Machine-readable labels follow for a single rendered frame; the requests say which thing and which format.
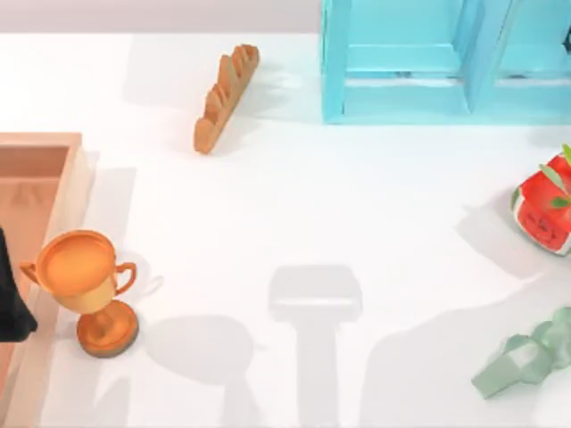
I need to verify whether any brown baguette bread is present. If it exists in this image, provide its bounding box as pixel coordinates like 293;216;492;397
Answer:
193;44;261;156

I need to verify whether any light blue rack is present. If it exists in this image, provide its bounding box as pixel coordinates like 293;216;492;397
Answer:
319;0;571;127

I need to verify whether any orange trophy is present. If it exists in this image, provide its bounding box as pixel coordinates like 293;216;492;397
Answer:
20;229;140;358

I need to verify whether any salmon shallow box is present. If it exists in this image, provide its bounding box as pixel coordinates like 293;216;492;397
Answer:
0;132;95;424

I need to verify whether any red watermelon slice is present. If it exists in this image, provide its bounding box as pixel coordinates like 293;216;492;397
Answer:
510;144;571;259

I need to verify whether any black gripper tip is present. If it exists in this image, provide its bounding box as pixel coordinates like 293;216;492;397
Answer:
0;227;38;344

